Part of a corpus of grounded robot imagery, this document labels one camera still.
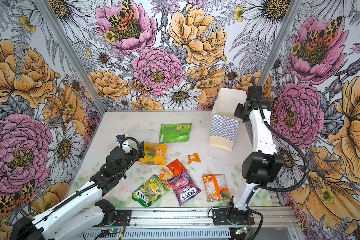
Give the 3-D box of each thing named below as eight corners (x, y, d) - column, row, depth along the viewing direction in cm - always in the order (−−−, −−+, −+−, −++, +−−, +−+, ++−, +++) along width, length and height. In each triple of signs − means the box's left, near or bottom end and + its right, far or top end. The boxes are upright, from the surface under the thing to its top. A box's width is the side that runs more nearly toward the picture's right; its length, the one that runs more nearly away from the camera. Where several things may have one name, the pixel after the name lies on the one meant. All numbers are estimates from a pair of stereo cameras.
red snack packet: (175, 178, 89) (175, 176, 87) (166, 166, 93) (166, 165, 92) (186, 169, 92) (186, 168, 90) (176, 159, 97) (176, 157, 95)
